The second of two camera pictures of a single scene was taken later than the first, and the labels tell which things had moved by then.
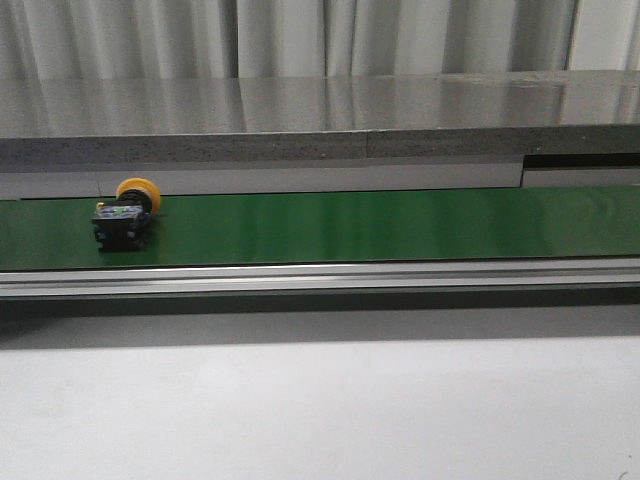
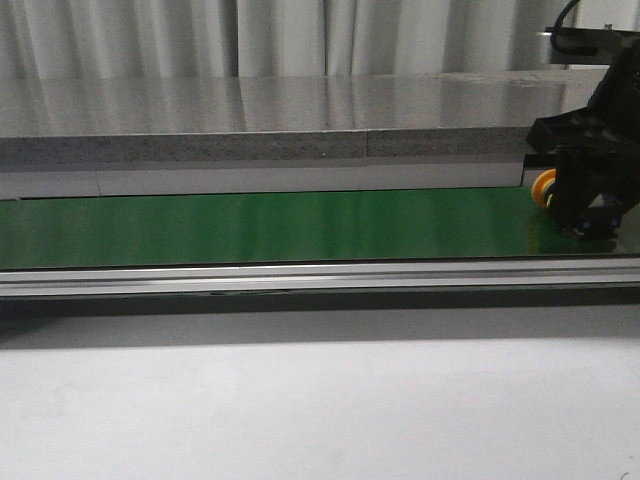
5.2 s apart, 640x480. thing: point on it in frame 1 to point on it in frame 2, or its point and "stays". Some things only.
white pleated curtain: x=175 y=39 stays
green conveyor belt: x=334 y=227 stays
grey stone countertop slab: x=314 y=118 stays
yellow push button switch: x=123 y=223 to x=543 y=188
